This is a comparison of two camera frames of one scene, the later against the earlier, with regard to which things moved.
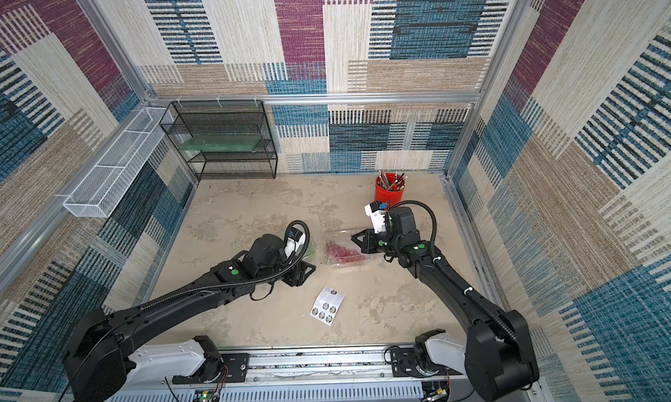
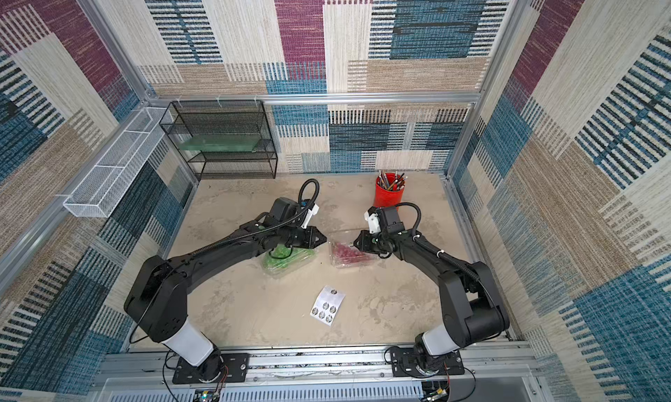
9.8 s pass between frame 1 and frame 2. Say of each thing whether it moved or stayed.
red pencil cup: stayed
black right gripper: stayed
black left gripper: moved
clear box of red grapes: stayed
